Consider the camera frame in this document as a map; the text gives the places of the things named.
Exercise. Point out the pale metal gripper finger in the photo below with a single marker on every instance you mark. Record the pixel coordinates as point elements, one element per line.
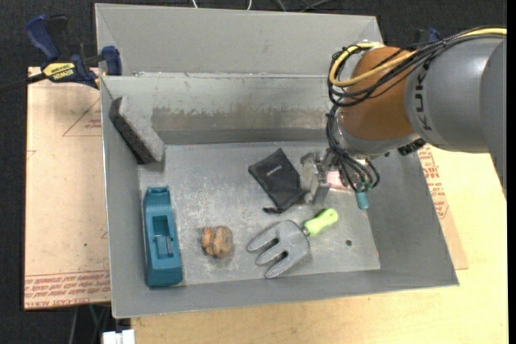
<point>321,193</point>
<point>309,162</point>

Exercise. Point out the black cloth pouch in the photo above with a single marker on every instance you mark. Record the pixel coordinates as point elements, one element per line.
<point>278,177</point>

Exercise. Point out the brown walnut-shaped toy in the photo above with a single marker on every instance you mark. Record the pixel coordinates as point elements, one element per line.
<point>217,241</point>

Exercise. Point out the grey metal bin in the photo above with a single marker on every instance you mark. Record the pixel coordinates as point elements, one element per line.
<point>242,44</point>

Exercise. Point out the teal tape dispenser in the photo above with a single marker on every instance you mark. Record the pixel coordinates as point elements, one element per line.
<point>161,266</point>

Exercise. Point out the brown cardboard board red print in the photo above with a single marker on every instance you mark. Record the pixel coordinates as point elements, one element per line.
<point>64,173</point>

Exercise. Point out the black cylinder on white bracket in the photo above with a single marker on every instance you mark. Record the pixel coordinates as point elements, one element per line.
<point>411,148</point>

